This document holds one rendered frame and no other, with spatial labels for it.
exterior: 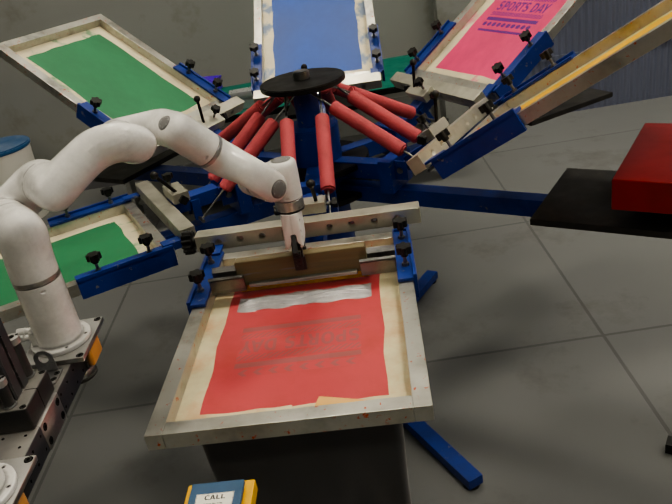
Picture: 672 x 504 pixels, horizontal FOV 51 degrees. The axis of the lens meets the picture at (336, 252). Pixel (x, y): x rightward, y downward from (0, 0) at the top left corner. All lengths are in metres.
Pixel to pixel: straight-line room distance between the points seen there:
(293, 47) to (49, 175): 2.17
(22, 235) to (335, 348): 0.72
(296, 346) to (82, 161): 0.64
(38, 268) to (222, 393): 0.47
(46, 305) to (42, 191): 0.23
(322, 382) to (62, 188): 0.67
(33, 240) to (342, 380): 0.69
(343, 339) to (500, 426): 1.27
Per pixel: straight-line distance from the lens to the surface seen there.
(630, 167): 2.10
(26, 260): 1.50
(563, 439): 2.79
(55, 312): 1.55
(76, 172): 1.50
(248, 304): 1.89
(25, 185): 1.55
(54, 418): 1.48
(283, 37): 3.56
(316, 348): 1.67
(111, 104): 3.12
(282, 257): 1.88
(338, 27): 3.55
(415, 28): 5.76
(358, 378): 1.56
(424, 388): 1.45
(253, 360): 1.68
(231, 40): 5.74
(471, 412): 2.90
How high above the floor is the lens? 1.90
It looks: 27 degrees down
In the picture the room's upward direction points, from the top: 10 degrees counter-clockwise
